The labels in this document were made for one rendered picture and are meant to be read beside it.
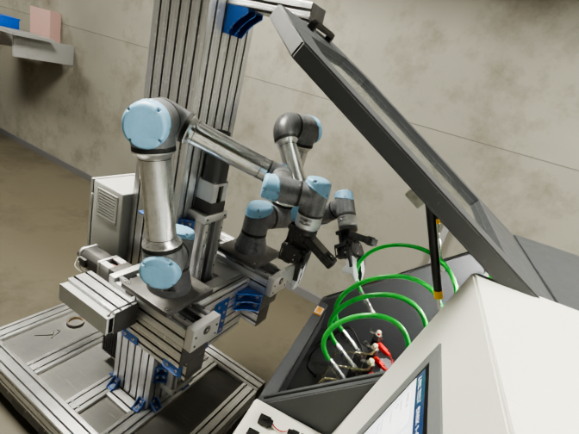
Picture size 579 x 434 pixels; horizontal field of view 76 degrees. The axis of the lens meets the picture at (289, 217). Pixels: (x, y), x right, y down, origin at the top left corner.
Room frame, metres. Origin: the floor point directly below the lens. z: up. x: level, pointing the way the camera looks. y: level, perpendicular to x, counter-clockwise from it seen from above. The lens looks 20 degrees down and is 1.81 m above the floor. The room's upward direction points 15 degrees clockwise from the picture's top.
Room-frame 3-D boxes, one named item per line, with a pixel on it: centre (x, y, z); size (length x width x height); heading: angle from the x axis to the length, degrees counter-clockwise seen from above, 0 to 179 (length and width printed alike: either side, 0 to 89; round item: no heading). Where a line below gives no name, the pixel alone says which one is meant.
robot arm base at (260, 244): (1.57, 0.14, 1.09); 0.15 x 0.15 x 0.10
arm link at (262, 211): (1.58, 0.13, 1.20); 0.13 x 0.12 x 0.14; 136
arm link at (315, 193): (1.04, -0.05, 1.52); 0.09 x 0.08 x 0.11; 97
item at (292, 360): (1.13, -0.16, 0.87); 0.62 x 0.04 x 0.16; 164
